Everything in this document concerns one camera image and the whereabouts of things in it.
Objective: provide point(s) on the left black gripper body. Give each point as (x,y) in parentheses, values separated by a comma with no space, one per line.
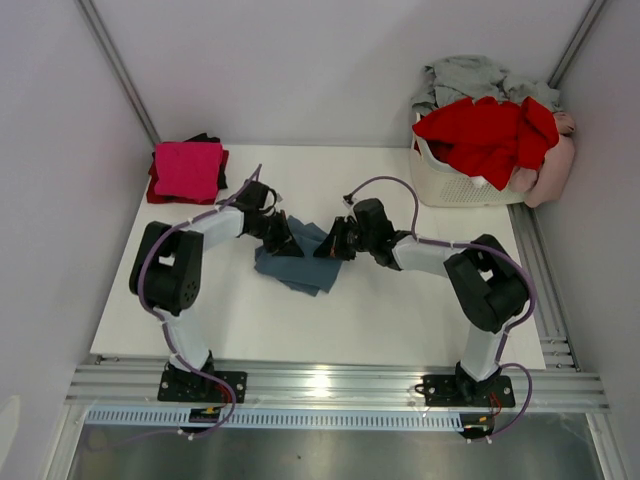
(271,230)

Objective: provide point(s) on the corner aluminium profile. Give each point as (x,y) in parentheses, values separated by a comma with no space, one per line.
(578,39)
(108,48)

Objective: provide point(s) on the aluminium mounting rail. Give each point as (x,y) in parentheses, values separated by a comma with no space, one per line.
(286,385)

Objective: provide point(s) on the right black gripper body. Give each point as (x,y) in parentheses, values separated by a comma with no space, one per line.
(356,240)

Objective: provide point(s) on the right side aluminium rail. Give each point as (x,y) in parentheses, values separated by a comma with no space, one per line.
(557,348)

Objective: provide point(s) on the white slotted cable duct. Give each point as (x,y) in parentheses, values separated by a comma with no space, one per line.
(276,418)

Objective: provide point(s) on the left corner aluminium profile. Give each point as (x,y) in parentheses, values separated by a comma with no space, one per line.
(108,48)

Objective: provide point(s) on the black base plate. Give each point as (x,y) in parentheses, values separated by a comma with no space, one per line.
(179,386)
(440,390)

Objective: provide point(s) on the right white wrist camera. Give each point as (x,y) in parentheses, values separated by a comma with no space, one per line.
(349,202)

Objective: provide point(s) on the folded black t shirt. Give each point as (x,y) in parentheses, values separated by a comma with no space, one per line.
(203,137)

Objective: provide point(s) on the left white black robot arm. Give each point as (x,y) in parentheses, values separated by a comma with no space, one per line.
(167,272)

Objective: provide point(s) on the blue grey t shirt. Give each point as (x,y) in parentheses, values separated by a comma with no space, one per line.
(306,274)

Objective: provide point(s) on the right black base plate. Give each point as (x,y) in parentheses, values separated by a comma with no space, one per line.
(440,390)

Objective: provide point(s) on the light pink t shirt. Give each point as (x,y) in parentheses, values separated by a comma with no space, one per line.
(548,182)

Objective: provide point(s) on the folded pink t shirt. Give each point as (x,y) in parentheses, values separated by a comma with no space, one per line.
(187,170)

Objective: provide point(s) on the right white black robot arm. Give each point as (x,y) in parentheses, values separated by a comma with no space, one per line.
(491,289)

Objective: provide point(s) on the white plastic laundry basket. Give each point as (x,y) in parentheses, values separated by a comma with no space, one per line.
(439,185)

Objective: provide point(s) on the right corner aluminium profile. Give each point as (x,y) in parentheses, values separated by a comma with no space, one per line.
(578,39)

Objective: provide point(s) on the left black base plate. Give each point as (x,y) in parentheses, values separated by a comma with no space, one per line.
(179,386)

